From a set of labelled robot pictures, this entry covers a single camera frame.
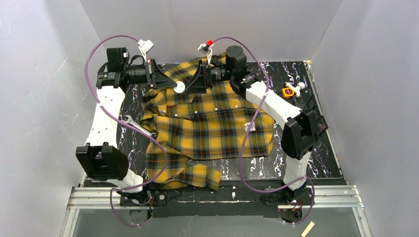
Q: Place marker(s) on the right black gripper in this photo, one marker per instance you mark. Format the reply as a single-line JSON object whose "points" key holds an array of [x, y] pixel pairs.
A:
{"points": [[207, 75]]}

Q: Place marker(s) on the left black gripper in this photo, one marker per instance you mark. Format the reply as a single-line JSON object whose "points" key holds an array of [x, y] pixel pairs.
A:
{"points": [[152, 73]]}

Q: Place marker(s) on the white round brooch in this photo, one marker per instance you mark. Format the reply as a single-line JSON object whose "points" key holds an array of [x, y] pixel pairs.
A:
{"points": [[180, 87]]}

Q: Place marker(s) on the yellow plaid flannel shirt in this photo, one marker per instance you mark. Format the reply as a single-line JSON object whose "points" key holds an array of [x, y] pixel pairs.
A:
{"points": [[194, 128]]}

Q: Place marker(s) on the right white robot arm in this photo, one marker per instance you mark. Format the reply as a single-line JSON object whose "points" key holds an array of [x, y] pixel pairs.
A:
{"points": [[300, 127]]}

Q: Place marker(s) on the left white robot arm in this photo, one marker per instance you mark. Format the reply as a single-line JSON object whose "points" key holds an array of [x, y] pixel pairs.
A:
{"points": [[100, 157]]}

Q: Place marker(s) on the silver wrench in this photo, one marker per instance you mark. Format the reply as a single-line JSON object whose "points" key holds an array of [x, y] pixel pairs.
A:
{"points": [[129, 120]]}

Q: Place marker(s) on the orange tape measure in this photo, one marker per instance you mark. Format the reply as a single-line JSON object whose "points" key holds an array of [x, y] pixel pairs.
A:
{"points": [[288, 92]]}

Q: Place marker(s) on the black tray upper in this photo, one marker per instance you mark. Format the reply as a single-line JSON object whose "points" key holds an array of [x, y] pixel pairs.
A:
{"points": [[311, 105]]}

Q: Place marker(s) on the black tray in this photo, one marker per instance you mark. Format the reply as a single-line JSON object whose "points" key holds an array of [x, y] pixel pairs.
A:
{"points": [[311, 105], [322, 124]]}

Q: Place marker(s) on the black tray lower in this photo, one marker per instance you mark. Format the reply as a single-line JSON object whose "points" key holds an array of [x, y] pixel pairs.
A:
{"points": [[322, 124]]}

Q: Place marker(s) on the tan tape strip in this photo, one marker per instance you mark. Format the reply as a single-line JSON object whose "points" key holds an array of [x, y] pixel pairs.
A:
{"points": [[307, 229]]}

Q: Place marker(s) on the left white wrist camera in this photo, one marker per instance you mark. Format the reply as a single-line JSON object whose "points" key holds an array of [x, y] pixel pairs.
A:
{"points": [[144, 47]]}

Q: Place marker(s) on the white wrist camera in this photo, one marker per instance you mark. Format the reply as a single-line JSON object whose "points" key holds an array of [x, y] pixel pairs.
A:
{"points": [[206, 49], [144, 47]]}

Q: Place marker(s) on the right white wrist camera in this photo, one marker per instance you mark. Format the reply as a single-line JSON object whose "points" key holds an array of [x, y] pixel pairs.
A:
{"points": [[206, 49]]}

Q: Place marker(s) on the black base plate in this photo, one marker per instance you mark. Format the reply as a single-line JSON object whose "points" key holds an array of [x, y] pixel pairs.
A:
{"points": [[231, 199]]}

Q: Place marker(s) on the aluminium frame rail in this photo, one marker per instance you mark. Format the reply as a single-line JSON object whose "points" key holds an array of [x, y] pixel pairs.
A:
{"points": [[336, 210]]}

